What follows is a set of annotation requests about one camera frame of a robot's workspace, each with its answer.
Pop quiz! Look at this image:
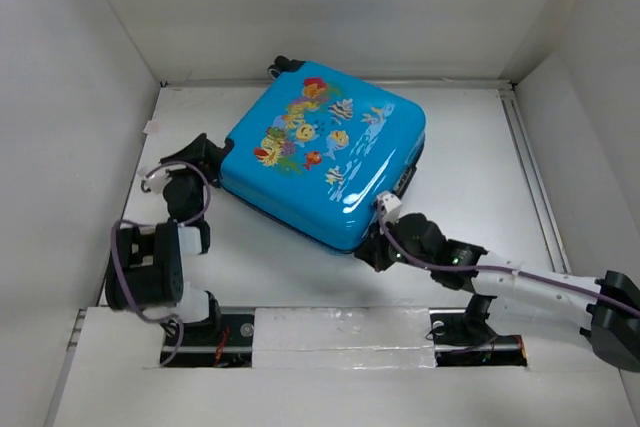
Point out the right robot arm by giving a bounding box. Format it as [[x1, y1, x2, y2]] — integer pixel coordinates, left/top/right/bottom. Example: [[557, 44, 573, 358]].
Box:
[[354, 213, 639, 372]]

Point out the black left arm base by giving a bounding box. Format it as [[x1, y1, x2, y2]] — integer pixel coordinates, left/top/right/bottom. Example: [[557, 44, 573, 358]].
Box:
[[166, 308, 255, 369]]

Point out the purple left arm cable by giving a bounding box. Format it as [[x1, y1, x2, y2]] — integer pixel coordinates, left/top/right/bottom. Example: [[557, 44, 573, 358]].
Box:
[[108, 160, 212, 366]]

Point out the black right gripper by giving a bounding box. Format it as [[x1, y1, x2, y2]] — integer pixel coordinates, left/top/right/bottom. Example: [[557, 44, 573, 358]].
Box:
[[353, 214, 433, 270]]

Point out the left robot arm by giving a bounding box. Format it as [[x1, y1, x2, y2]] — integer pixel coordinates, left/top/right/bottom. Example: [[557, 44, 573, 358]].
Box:
[[104, 133, 234, 344]]

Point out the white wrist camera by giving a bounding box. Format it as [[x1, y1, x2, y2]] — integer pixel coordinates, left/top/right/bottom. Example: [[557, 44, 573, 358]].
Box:
[[137, 167, 170, 195], [375, 191, 402, 224]]

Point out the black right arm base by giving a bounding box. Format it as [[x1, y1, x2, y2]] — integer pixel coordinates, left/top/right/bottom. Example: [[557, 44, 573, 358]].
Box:
[[425, 313, 528, 368]]

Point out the blue hard-shell suitcase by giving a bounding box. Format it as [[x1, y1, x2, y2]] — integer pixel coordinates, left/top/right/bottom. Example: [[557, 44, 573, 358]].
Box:
[[219, 56, 427, 252]]

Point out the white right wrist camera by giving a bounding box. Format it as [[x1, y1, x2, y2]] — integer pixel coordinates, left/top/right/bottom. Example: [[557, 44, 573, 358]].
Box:
[[375, 191, 402, 224]]

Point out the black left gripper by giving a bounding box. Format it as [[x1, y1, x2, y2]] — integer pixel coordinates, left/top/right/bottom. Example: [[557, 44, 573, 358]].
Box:
[[162, 135, 218, 222]]

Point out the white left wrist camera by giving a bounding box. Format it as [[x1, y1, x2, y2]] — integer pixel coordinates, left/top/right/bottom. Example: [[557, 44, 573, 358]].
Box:
[[137, 167, 170, 195]]

